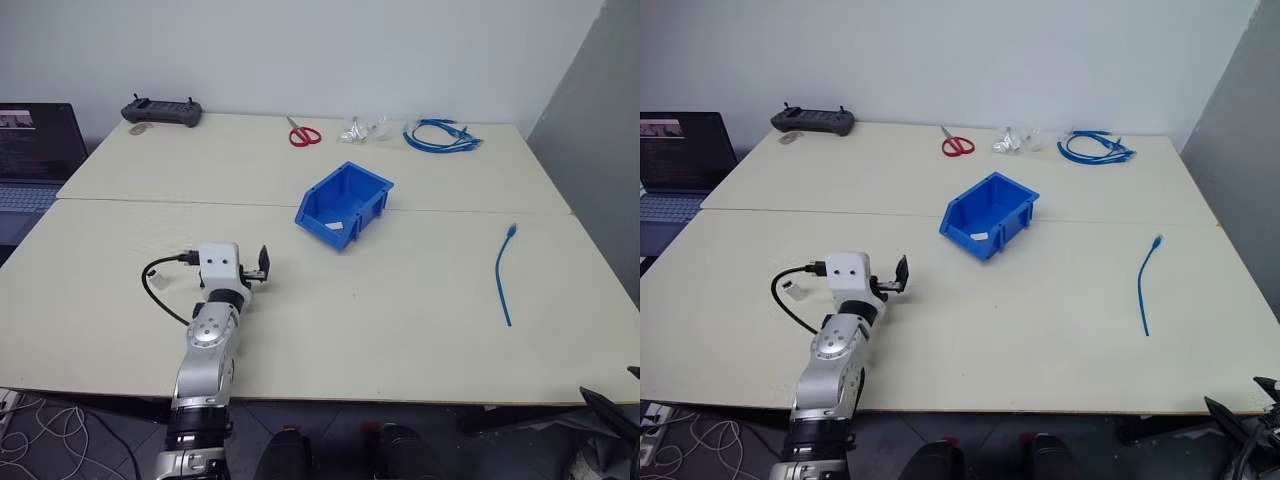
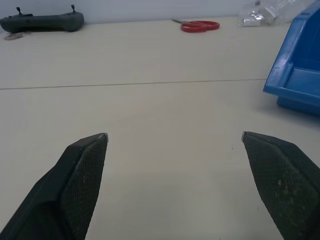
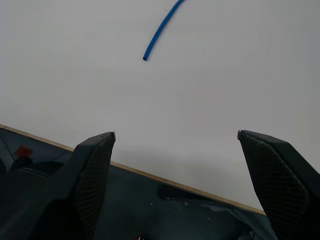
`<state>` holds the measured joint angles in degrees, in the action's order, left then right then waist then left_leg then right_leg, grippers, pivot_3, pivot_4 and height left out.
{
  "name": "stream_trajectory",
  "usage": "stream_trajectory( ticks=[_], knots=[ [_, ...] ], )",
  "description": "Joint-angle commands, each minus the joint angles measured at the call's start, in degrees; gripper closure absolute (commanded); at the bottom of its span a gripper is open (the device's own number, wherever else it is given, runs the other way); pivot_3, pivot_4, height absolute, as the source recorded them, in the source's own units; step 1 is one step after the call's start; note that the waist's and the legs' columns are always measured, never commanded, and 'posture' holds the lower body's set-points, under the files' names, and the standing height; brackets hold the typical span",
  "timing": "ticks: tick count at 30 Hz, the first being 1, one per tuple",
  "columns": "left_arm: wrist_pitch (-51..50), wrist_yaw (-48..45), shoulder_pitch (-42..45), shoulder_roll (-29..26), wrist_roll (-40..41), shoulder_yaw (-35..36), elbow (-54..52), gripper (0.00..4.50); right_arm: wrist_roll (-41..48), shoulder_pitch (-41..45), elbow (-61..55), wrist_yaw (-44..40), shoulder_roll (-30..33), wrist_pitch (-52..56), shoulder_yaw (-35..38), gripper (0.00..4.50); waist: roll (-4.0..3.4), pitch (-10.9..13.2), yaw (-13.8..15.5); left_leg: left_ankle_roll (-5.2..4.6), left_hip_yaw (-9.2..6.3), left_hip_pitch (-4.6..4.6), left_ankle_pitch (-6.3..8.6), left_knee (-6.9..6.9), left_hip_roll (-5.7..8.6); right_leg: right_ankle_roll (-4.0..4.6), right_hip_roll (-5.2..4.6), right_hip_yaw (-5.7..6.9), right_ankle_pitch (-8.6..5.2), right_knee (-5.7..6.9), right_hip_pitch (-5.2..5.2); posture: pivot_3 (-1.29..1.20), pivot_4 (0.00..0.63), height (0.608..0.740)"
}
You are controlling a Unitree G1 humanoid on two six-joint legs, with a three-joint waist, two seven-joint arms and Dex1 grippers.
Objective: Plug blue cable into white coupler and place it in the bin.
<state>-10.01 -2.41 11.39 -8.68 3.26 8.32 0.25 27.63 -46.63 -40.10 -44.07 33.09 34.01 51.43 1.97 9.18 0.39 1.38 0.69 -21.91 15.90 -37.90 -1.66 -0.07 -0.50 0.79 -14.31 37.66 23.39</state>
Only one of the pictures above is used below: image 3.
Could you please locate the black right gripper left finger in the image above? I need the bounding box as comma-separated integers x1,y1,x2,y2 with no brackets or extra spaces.
37,131,117,240

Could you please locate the red block under table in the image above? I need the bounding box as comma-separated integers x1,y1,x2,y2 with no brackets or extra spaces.
15,145,33,158

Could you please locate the dark rounded robot leg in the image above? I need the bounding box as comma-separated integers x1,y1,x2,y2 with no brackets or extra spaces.
0,157,73,240

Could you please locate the blue plastic tube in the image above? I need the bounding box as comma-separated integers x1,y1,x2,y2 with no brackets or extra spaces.
142,0,186,62

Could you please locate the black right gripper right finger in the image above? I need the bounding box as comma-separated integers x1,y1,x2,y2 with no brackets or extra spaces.
237,129,320,240

